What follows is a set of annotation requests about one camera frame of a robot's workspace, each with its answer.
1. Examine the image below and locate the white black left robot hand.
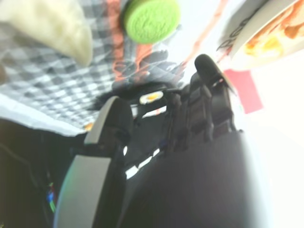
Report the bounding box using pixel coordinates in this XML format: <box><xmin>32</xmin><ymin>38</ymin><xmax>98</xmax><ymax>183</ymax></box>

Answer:
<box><xmin>53</xmin><ymin>54</ymin><xmax>285</xmax><ymax>228</ymax></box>

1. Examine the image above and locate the black frying pan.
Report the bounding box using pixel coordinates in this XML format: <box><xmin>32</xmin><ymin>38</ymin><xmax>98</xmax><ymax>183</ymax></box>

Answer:
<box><xmin>91</xmin><ymin>80</ymin><xmax>190</xmax><ymax>119</ymax></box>

